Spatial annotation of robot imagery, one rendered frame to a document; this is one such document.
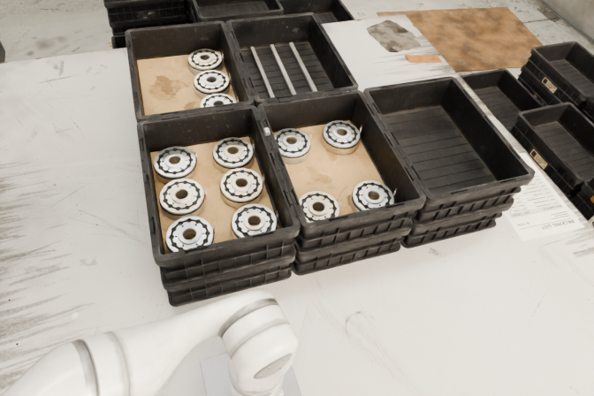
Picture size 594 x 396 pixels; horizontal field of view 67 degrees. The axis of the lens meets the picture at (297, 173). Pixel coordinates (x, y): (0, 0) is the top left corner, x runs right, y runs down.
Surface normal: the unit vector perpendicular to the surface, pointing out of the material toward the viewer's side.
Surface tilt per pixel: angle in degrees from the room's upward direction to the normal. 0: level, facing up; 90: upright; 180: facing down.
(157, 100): 0
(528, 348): 0
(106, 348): 29
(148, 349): 34
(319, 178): 0
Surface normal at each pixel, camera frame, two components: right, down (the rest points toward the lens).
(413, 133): 0.08, -0.64
